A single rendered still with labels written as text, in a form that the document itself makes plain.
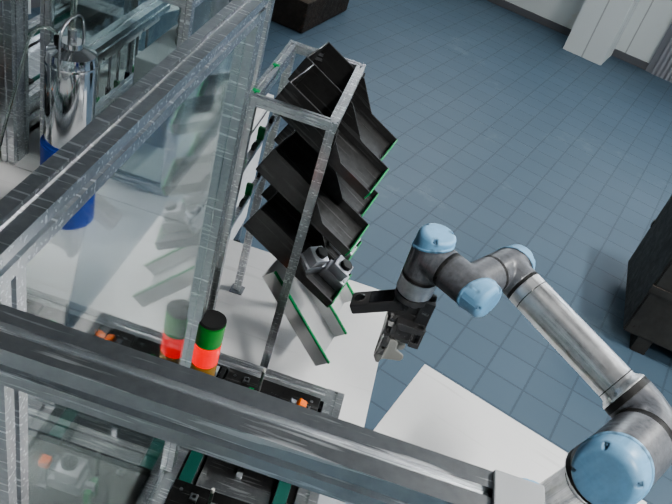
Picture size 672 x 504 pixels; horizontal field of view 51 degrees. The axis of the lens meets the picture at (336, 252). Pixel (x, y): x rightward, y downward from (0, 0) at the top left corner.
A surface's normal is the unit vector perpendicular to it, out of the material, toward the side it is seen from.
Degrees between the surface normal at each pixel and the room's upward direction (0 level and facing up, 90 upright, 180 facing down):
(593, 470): 82
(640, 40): 90
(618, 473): 84
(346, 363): 0
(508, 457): 0
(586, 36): 90
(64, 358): 0
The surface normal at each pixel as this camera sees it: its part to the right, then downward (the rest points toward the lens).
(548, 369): 0.25, -0.77
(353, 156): 0.61, -0.52
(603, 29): -0.51, 0.42
